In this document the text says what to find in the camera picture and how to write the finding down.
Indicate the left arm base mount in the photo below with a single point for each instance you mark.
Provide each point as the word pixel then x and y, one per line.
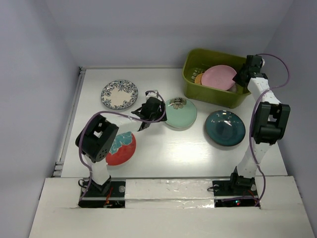
pixel 109 195

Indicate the aluminium side rail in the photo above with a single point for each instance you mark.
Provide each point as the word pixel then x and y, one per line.
pixel 58 166

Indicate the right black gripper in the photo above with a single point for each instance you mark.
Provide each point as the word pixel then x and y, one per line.
pixel 237 79

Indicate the pink plate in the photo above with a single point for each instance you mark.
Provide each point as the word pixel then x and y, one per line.
pixel 219 77

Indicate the dark teal plate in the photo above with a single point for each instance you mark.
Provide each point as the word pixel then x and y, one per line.
pixel 225 128

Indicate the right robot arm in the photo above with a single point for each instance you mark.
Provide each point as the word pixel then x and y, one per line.
pixel 268 121

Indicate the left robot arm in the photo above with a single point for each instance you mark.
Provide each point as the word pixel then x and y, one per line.
pixel 95 140

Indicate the grey deer plate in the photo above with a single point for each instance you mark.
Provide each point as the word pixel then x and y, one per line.
pixel 236 88

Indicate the mint green flower plate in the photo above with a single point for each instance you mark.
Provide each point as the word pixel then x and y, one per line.
pixel 180 112

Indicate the blue floral white plate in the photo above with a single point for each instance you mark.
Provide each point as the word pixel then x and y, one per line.
pixel 119 94

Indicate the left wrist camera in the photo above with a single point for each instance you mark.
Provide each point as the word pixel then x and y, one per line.
pixel 152 93

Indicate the red and teal plate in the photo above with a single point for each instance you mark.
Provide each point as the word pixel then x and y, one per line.
pixel 122 149

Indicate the green plastic bin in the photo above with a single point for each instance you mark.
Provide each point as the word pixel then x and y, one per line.
pixel 198 61

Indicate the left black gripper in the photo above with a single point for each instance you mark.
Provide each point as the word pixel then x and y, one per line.
pixel 160 111

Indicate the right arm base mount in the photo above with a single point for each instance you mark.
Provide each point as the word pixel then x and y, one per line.
pixel 237 191

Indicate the orange woven plate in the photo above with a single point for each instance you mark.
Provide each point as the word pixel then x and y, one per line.
pixel 198 79

